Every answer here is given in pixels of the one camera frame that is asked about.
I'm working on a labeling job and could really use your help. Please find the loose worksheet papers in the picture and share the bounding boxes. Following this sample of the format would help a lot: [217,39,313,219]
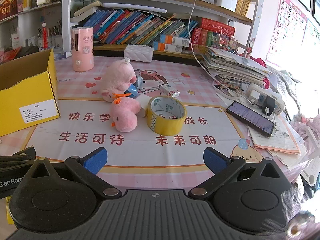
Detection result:
[247,115,308,171]

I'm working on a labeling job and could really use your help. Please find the black electronic keyboard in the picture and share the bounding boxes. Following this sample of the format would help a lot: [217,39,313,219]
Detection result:
[15,45,41,58]

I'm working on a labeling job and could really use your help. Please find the black charger plug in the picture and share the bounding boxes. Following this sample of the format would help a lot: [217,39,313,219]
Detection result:
[262,96,276,117]

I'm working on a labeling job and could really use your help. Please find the white charger plug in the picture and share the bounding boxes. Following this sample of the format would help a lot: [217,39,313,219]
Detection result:
[249,89,262,103]

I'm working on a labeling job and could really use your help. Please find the white tube lamp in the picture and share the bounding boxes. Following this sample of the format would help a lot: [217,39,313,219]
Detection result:
[102,3,167,14]

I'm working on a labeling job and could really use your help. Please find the red boxed book set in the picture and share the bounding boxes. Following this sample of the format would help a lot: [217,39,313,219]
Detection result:
[191,19,236,53]

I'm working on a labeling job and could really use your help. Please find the white quilted pearl purse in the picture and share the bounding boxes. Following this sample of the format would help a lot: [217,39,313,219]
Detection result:
[124,44,154,62]

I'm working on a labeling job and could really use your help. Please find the white red label box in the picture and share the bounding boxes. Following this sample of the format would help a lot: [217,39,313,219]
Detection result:
[10,34,22,49]

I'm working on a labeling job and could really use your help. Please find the yellow tape roll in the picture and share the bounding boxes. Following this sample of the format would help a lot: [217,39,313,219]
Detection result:
[146,96,187,135]

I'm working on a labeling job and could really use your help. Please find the yellow cardboard box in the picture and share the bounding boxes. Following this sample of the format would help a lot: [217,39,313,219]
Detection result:
[0,49,61,137]

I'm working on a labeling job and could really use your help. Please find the alphabet wall poster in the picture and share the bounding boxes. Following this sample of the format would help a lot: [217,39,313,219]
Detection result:
[266,0,308,66]

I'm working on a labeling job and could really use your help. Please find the pink clothes pile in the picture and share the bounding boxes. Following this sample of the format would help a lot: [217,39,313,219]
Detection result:
[292,116,320,155]

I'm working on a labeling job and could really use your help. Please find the red gold figure decoration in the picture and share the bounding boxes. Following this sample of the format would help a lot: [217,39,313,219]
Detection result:
[0,0,19,20]

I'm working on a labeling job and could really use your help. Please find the red paper sheets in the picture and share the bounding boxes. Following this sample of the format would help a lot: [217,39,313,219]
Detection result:
[0,47,23,65]

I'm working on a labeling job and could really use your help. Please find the blue white tube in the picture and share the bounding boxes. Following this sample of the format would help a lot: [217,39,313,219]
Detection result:
[54,51,73,60]

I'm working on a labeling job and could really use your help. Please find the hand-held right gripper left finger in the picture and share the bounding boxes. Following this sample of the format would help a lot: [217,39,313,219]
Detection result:
[24,147,123,201]

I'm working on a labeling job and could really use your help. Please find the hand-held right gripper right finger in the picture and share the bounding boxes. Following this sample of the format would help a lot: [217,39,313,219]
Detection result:
[187,147,288,200]

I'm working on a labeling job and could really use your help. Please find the white power strip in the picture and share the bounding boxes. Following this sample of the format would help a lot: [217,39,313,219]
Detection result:
[246,84,285,116]

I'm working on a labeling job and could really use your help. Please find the beige old book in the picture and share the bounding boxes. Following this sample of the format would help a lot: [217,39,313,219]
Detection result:
[73,0,102,18]
[70,15,91,23]

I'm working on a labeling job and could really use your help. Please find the black smartphone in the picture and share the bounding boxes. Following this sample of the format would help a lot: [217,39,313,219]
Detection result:
[226,101,275,138]

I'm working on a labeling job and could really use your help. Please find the row of colourful books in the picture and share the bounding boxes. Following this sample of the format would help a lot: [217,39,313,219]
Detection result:
[82,9,200,46]

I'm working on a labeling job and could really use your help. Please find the orange white small carton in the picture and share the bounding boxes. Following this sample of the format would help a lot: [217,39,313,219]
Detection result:
[159,34,190,46]
[153,42,184,53]

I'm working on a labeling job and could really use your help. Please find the small blue sharpener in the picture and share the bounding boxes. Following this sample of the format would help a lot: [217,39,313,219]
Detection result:
[125,84,139,99]

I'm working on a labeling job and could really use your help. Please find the stack of notebooks and papers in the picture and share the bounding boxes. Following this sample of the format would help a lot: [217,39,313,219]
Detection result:
[200,46,274,90]

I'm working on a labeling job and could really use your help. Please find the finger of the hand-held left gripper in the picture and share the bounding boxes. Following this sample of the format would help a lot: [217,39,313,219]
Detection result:
[0,147,37,167]

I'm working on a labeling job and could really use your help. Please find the white pen container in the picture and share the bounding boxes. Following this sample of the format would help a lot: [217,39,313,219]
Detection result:
[215,0,239,12]

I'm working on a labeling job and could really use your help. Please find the pink plush duck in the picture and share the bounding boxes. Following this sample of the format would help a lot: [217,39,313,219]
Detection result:
[110,92,142,132]

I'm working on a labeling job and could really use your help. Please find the small white eraser box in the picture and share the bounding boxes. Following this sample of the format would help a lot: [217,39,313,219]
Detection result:
[160,84,180,98]

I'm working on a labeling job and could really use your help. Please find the white wooden bookshelf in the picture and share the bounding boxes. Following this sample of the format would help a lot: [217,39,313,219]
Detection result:
[61,0,261,60]

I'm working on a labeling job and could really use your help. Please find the pink printed desk mat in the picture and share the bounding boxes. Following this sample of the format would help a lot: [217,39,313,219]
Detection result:
[0,55,304,193]

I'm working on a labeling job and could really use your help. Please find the white cable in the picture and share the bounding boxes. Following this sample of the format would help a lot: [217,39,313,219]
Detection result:
[189,0,250,100]

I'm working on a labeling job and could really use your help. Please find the pink cartoon cylinder container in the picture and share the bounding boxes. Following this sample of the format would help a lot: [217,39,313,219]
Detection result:
[71,26,95,72]

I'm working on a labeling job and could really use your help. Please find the pink plush pig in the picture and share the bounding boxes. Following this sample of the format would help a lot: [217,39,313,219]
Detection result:
[101,60,137,102]

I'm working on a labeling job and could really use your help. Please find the red tassel ornament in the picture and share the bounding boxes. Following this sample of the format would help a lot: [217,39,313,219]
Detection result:
[41,23,49,49]

